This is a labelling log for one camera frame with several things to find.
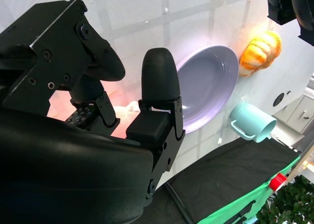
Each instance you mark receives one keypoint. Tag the black cloth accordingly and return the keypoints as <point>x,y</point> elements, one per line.
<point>233,175</point>

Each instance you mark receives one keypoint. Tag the black table grommet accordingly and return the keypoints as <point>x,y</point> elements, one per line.
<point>278,100</point>

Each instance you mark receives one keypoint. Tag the green leafy plant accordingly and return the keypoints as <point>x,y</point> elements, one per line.
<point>294,204</point>

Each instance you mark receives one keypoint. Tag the lavender round plate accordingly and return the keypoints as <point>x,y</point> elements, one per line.
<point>211,86</point>

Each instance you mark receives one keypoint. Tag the red round cap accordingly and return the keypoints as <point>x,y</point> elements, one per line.
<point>277,182</point>

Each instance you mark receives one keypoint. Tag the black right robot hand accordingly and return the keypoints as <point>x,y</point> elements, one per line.
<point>73,165</point>

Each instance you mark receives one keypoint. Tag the green cloth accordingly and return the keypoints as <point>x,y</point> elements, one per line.
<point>265,204</point>

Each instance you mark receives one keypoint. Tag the pink plush doll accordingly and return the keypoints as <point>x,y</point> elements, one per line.
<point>123,117</point>

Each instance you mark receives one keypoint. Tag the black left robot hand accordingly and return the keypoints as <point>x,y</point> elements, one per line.
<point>284,6</point>

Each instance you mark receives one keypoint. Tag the teal plastic mug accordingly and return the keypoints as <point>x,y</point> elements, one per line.
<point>252,121</point>

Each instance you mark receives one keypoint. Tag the grey metal cabinet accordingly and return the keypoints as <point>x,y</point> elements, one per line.
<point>299,113</point>

